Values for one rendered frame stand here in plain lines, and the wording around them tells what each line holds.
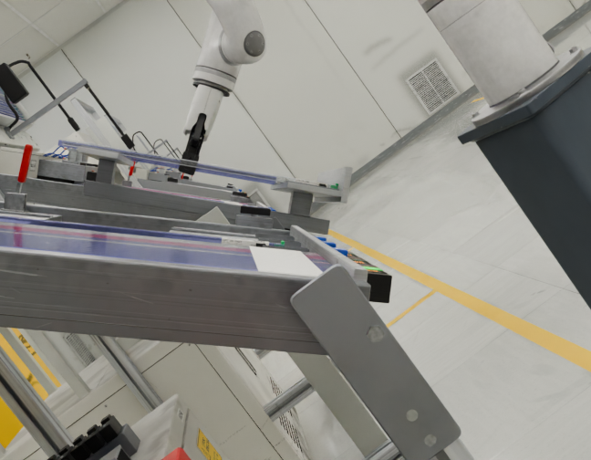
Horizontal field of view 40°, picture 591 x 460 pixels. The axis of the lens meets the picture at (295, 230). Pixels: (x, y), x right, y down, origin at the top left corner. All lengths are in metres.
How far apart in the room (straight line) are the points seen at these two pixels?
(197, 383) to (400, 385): 1.56
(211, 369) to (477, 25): 1.26
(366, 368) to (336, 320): 0.04
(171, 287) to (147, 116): 8.16
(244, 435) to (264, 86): 6.86
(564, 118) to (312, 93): 7.69
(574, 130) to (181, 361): 1.28
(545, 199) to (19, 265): 0.84
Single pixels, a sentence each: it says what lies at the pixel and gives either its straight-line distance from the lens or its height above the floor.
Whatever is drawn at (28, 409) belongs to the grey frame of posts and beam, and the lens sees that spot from 1.44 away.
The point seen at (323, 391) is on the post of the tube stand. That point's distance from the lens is 1.64.
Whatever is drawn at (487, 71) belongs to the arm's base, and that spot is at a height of 0.76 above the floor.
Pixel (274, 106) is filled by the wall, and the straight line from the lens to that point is 8.80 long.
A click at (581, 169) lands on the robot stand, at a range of 1.22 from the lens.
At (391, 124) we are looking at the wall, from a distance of 8.96.
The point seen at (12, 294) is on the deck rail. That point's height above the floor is 0.89.
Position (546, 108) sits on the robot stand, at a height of 0.68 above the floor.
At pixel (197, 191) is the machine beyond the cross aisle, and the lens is 5.66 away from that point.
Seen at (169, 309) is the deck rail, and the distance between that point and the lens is 0.66.
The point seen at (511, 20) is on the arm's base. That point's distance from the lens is 1.25.
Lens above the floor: 0.86
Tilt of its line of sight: 6 degrees down
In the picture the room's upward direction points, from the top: 36 degrees counter-clockwise
